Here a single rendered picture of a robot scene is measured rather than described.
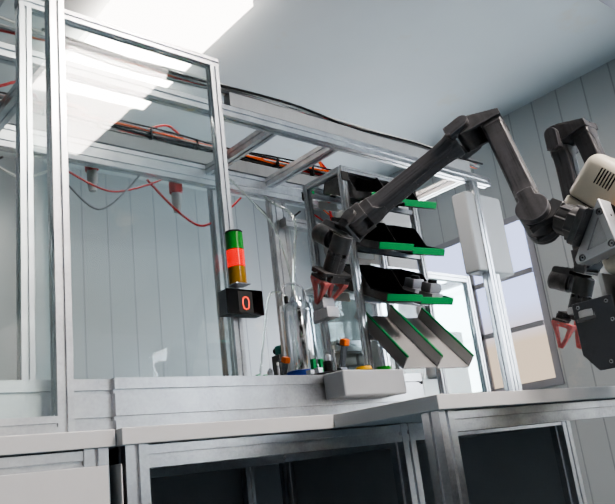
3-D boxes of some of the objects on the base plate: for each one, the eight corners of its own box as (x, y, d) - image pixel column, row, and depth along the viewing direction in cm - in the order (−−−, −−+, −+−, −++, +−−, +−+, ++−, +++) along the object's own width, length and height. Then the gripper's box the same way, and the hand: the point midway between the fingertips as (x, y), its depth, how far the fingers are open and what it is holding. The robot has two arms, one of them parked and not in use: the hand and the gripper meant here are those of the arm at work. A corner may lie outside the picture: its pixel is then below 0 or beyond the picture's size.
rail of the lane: (428, 411, 192) (421, 369, 195) (116, 431, 134) (114, 372, 137) (412, 413, 196) (406, 373, 199) (103, 435, 138) (101, 377, 141)
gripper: (331, 254, 194) (315, 308, 197) (359, 257, 200) (343, 309, 203) (316, 246, 199) (301, 298, 202) (344, 249, 205) (328, 300, 208)
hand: (323, 301), depth 202 cm, fingers closed on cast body, 4 cm apart
